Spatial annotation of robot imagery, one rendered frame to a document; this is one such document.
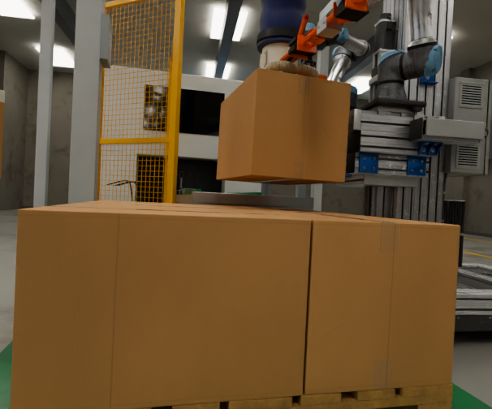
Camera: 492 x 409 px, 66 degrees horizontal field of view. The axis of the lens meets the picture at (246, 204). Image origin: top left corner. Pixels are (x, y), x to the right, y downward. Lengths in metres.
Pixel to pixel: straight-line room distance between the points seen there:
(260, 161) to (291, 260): 0.65
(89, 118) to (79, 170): 0.35
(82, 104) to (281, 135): 1.68
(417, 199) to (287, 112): 0.88
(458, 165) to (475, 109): 0.30
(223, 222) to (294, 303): 0.24
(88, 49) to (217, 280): 2.32
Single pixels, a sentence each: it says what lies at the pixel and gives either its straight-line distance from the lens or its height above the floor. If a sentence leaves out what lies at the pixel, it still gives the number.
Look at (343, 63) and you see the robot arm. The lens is 2.62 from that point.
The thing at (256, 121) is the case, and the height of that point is 0.88.
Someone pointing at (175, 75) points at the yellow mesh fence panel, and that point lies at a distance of 2.96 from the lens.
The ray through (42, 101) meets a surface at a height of 1.60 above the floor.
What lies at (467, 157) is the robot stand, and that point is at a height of 0.84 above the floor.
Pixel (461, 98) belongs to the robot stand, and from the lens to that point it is 2.20.
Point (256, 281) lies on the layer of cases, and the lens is 0.85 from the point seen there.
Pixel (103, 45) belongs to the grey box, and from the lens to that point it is 2.91.
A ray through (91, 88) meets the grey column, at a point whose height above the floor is 1.27.
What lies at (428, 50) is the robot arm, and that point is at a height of 1.23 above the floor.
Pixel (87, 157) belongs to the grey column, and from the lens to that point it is 2.78.
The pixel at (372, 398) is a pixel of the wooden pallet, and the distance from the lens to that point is 1.06.
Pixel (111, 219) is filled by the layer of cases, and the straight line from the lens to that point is 0.81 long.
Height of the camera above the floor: 0.58
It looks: 1 degrees down
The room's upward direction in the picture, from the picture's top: 3 degrees clockwise
